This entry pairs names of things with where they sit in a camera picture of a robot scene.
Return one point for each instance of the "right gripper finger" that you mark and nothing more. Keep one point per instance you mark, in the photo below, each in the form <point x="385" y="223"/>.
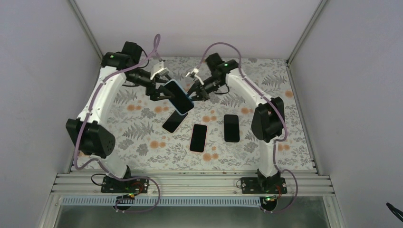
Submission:
<point x="197" y="98"/>
<point x="195" y="88"/>

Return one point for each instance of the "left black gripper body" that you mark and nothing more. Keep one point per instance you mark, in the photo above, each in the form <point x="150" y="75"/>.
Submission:
<point x="149" y="91"/>

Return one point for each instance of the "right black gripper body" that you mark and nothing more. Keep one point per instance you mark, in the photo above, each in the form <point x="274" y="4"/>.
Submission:
<point x="205" y="93"/>

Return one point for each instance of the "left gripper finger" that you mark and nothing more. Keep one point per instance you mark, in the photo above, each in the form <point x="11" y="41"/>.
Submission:
<point x="163" y="85"/>
<point x="158" y="97"/>

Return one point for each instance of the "light blue phone case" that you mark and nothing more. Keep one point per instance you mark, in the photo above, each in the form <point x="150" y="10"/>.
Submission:
<point x="176" y="97"/>

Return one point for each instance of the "phone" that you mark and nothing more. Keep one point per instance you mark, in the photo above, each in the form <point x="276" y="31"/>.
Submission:
<point x="174" y="121"/>
<point x="231" y="128"/>
<point x="198" y="138"/>

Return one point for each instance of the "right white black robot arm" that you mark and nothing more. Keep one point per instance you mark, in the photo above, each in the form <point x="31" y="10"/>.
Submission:
<point x="268" y="122"/>

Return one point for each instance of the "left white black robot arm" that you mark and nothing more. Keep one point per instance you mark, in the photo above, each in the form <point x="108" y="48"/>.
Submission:
<point x="92" y="141"/>

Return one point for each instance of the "phone in beige case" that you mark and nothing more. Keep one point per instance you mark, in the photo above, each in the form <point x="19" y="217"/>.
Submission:
<point x="174" y="121"/>

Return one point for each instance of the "phone in pink case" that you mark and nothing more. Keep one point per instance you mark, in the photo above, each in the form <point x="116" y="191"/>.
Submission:
<point x="198" y="138"/>

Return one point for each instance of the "floral patterned table mat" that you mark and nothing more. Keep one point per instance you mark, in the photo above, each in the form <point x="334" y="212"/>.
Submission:
<point x="215" y="135"/>

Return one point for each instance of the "black object at corner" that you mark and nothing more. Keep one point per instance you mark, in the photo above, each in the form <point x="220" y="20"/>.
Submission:
<point x="398" y="213"/>

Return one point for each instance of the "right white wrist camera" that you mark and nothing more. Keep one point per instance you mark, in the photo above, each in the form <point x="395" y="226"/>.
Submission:
<point x="193" y="73"/>

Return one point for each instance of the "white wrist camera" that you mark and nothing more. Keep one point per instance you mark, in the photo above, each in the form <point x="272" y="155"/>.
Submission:
<point x="158" y="69"/>
<point x="193" y="73"/>

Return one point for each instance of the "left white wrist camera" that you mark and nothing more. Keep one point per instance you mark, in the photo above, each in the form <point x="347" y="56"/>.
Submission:
<point x="158" y="69"/>

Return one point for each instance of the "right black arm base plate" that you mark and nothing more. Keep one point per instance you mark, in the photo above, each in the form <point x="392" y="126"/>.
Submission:
<point x="253" y="185"/>

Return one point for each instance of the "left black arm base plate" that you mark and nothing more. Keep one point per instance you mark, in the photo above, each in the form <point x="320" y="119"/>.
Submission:
<point x="111" y="185"/>

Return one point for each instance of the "grey slotted cable duct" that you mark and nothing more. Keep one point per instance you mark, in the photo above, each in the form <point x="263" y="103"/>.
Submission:
<point x="148" y="201"/>

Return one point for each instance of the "aluminium front rail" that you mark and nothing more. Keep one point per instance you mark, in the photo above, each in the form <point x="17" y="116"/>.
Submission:
<point x="197" y="183"/>

